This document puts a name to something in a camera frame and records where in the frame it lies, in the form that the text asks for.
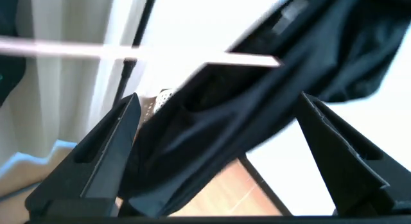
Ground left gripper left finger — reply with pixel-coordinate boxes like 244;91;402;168
24;92;143;218

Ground white laundry basket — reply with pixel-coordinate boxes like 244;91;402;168
152;88;177;114

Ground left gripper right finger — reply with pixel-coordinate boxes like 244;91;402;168
294;91;411;217

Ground black shorts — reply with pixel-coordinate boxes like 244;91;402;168
0;0;27;108

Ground beige curtain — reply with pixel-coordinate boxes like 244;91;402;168
0;0;152;199

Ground black garment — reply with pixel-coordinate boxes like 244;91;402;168
118;0;411;218

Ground pink clothes hanger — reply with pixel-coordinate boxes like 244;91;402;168
0;37;281;69

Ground black clothes rack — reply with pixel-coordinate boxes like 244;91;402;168
111;0;159;107

